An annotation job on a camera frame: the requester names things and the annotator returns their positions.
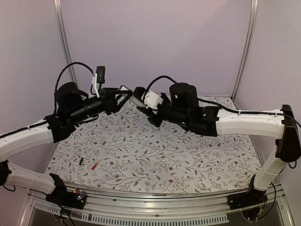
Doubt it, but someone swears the aluminium frame post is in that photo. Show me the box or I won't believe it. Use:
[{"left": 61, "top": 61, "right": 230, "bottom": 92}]
[
  {"left": 53, "top": 0, "right": 78, "bottom": 85},
  {"left": 231, "top": 0, "right": 259, "bottom": 102}
]

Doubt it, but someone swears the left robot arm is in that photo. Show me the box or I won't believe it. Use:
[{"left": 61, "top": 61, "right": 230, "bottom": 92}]
[{"left": 0, "top": 82, "right": 133, "bottom": 204}]

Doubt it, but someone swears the red orange battery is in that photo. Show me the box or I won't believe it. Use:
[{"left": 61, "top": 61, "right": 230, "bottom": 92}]
[{"left": 91, "top": 163, "right": 98, "bottom": 170}]

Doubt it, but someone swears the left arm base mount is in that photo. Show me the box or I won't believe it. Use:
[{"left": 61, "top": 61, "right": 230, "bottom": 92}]
[{"left": 46, "top": 173, "right": 87, "bottom": 210}]

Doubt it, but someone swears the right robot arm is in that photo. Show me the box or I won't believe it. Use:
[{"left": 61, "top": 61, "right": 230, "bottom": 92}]
[{"left": 134, "top": 82, "right": 301, "bottom": 205}]

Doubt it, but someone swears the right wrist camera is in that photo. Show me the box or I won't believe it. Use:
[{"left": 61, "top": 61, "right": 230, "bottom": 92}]
[{"left": 133, "top": 87, "right": 163, "bottom": 111}]

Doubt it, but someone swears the left camera cable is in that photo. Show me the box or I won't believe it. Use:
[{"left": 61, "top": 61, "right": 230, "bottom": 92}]
[{"left": 55, "top": 62, "right": 95, "bottom": 95}]

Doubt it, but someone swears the white remote control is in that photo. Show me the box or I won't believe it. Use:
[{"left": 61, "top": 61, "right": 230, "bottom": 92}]
[{"left": 118, "top": 85, "right": 145, "bottom": 107}]

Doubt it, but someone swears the camera cable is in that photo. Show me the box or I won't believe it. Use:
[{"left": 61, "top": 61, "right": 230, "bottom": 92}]
[
  {"left": 55, "top": 62, "right": 95, "bottom": 95},
  {"left": 144, "top": 75, "right": 179, "bottom": 95}
]

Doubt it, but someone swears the right camera cable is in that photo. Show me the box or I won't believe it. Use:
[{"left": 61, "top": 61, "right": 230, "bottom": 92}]
[{"left": 144, "top": 75, "right": 179, "bottom": 95}]

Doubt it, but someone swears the left aluminium frame post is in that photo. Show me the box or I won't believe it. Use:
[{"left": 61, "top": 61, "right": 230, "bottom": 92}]
[{"left": 53, "top": 0, "right": 78, "bottom": 85}]

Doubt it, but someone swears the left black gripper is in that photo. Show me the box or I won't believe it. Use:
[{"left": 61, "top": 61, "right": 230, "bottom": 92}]
[{"left": 69, "top": 88, "right": 133, "bottom": 124}]

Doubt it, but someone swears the floral patterned table mat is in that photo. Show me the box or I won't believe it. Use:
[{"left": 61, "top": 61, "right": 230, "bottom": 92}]
[{"left": 47, "top": 102, "right": 261, "bottom": 194}]

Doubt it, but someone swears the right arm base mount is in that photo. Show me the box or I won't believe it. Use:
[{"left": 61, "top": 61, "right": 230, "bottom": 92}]
[{"left": 227, "top": 176, "right": 268, "bottom": 210}]

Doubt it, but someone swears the front aluminium rail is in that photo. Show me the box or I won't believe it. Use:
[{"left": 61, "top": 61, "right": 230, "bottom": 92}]
[{"left": 21, "top": 183, "right": 296, "bottom": 226}]

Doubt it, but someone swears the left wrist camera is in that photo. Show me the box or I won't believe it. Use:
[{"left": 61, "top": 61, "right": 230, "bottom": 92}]
[{"left": 90, "top": 66, "right": 105, "bottom": 97}]

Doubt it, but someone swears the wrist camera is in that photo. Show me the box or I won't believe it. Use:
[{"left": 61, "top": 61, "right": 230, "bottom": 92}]
[
  {"left": 90, "top": 66, "right": 105, "bottom": 97},
  {"left": 133, "top": 87, "right": 163, "bottom": 111}
]

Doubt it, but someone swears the right aluminium frame post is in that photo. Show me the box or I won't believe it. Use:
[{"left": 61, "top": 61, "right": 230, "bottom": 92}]
[{"left": 231, "top": 0, "right": 259, "bottom": 102}]

